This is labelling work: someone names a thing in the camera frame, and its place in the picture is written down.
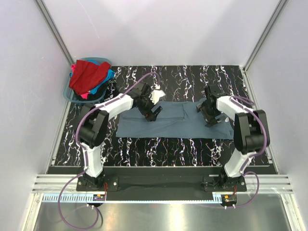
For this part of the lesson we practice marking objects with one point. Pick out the aluminium frame post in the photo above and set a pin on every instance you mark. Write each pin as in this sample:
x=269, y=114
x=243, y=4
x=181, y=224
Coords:
x=54, y=30
x=268, y=28

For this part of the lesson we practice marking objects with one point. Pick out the aluminium frame post left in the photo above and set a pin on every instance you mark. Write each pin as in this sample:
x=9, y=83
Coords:
x=54, y=30

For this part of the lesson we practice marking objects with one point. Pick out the black garment in basket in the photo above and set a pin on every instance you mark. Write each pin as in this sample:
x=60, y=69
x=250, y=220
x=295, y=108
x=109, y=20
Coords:
x=92, y=97

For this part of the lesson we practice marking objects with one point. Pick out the red t shirt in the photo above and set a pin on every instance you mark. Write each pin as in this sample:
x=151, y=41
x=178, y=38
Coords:
x=87, y=76

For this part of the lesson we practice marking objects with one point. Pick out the white slotted cable duct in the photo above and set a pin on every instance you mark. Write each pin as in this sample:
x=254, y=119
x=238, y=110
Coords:
x=91, y=198

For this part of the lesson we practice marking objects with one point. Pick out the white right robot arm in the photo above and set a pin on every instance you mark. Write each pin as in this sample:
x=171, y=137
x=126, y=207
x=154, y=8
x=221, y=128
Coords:
x=250, y=136

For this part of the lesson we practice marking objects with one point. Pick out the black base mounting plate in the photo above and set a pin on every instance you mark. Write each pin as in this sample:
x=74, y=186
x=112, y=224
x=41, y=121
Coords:
x=113, y=183

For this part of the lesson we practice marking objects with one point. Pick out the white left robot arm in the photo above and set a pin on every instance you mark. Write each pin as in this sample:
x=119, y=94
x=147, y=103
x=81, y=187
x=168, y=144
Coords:
x=92, y=128

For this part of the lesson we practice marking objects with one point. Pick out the aluminium front rail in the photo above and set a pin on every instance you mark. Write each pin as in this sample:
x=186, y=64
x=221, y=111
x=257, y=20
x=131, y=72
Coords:
x=279, y=184

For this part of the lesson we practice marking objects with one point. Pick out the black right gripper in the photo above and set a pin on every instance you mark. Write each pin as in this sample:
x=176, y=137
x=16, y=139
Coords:
x=210, y=120

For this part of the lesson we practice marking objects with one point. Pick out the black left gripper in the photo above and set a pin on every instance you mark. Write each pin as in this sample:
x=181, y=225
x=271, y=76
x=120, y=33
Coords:
x=149, y=115

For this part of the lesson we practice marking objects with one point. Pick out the aluminium frame post right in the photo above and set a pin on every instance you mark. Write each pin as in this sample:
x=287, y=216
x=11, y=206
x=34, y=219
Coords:
x=268, y=28

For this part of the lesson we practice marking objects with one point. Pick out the pink garment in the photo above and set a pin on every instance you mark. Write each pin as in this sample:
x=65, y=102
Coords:
x=85, y=96

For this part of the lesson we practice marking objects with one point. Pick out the grey-blue t shirt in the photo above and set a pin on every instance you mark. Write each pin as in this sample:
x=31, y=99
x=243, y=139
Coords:
x=176, y=120

